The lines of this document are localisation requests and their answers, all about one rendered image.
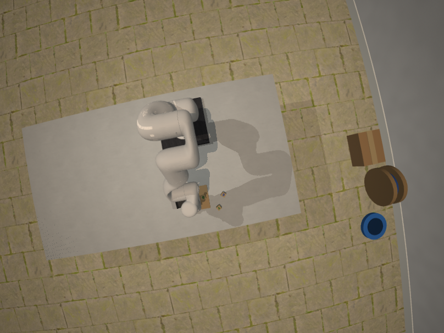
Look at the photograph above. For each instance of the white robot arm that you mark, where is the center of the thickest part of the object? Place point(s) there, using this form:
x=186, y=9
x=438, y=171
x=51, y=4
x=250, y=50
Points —
x=158, y=121

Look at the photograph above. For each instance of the brown flat mat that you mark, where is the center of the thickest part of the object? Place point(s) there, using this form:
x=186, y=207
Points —
x=203, y=191

